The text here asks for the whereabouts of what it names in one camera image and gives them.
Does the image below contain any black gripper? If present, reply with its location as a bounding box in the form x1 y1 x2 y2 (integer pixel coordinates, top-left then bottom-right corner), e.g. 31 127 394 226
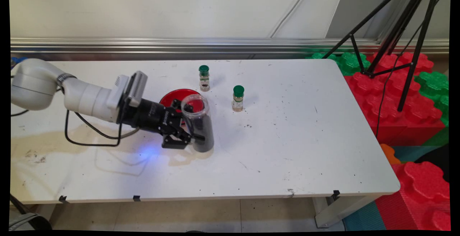
120 97 206 150

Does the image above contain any clear jar of black seeds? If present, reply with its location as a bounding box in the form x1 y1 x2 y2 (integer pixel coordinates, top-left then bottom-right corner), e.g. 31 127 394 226
181 94 215 153

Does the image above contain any red bowl with black rim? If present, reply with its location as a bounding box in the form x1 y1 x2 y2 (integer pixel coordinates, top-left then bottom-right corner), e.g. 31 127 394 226
159 88 204 127

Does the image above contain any spice jar with dark peppercorns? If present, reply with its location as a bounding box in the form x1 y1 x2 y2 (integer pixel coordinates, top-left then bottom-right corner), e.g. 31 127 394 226
198 65 211 92

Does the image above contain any spice jar with beige powder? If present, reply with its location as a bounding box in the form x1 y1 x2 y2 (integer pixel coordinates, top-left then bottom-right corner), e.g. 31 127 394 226
232 85 245 112

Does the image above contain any white table leg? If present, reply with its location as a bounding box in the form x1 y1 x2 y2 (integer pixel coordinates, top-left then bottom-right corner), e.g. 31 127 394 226
312 193 381 228

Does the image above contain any green foam building block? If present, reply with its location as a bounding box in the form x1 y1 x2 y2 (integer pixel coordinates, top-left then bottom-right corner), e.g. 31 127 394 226
414 71 450 146
305 51 371 76

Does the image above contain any teal foam mat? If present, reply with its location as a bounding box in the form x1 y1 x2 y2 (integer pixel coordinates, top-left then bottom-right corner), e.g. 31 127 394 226
392 145 437 163
343 200 387 231

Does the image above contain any red foam building block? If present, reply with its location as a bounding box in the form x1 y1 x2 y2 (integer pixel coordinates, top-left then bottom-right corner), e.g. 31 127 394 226
375 161 451 231
344 51 446 146

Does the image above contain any orange foam piece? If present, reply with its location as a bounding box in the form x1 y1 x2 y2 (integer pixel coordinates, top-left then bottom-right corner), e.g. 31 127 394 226
380 143 401 165

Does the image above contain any black tripod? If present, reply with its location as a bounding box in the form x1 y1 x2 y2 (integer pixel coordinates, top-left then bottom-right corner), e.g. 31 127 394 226
322 0 442 112

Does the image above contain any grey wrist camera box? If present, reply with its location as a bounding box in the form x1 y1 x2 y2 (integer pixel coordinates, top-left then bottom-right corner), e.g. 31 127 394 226
124 71 148 108

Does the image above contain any aluminium wall rail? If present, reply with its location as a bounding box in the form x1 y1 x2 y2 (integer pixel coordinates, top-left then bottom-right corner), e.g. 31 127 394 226
11 37 450 61

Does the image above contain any thin dark gripper cable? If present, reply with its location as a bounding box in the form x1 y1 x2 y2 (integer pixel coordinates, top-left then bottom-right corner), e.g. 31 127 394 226
73 112 141 140

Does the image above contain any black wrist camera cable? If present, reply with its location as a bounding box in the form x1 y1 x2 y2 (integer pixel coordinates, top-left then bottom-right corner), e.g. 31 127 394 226
64 109 123 147

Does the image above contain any black strap around arm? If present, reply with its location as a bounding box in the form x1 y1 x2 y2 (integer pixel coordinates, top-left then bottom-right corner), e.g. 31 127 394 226
56 73 77 86

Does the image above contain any grey strap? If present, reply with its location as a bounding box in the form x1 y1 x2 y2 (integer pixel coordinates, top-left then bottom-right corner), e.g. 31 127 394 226
9 213 52 231

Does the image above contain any thin black tripod cable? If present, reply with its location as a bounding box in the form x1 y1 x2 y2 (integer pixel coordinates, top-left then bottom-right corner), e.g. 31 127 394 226
375 0 451 138

